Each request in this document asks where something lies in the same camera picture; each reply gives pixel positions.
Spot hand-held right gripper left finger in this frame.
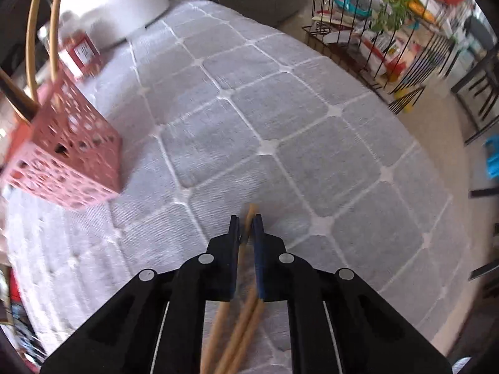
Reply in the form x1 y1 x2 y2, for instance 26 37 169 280
40 215 240 374

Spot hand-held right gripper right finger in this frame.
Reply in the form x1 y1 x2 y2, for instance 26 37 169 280
251 214 453 374

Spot light bamboo chopstick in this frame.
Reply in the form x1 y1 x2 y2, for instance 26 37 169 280
49 0 69 83
25 0 50 104
200 204 259 374

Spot pink perforated utensil holder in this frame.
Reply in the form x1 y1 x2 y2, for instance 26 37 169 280
0 73 124 210

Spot grey checked tablecloth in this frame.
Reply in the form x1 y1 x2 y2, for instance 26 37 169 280
4 0 470 359

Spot black dining chair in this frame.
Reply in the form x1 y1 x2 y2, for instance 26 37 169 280
450 17 499 147
468 187 499 282

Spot small yellow packet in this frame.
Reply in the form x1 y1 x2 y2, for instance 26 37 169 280
390 88 425 113

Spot blue plastic stool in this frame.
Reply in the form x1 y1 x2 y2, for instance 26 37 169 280
483 134 499 182

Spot glass jar with red label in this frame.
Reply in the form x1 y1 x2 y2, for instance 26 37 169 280
58 12 104 82

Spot white electric pot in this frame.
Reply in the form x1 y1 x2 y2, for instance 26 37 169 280
51 0 271 47

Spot black microwave oven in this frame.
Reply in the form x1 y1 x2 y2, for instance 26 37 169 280
0 0 40 82

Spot black wire storage rack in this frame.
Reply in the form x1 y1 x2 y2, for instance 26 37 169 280
302 0 468 115

